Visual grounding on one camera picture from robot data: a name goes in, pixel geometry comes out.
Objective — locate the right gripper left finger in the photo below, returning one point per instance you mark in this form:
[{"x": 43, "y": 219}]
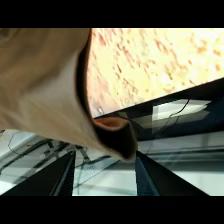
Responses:
[{"x": 46, "y": 181}]

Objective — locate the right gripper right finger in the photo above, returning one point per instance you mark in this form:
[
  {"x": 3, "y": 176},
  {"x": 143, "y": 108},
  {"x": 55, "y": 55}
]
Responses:
[{"x": 163, "y": 181}]

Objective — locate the brown T-shirt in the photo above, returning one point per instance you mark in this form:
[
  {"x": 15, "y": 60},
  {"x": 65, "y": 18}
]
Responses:
[{"x": 43, "y": 86}]

